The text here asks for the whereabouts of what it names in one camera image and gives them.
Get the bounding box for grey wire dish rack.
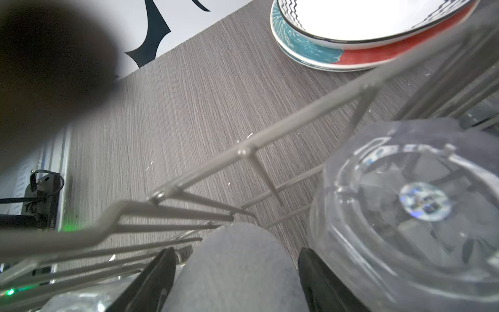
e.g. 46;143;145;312
0;3;499;312

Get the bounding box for teal red striped bowl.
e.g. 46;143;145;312
270;1;479;72

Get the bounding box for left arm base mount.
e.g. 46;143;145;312
1;169;65;230

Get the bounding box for clear faceted plastic cup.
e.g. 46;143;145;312
308;118;498;311

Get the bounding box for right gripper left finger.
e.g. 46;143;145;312
107;248;176;312

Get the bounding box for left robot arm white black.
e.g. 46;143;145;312
1;1;118;171

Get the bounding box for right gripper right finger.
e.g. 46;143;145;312
298;248;369;312

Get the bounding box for zigzag rim white bowl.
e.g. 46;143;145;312
275;0;472;49

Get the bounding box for frosted textured plastic cup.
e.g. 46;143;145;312
162;223;309;311

